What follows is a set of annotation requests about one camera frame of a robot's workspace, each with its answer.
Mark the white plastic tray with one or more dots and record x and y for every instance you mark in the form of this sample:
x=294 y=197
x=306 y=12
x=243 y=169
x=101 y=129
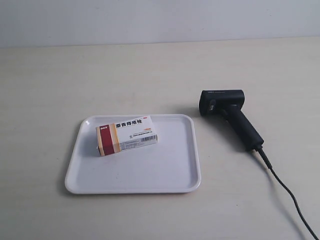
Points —
x=169 y=166

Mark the black handheld barcode scanner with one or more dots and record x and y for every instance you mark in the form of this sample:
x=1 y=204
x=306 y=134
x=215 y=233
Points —
x=228 y=104

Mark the white red medicine box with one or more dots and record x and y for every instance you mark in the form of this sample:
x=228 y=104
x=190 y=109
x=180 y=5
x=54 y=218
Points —
x=125 y=135

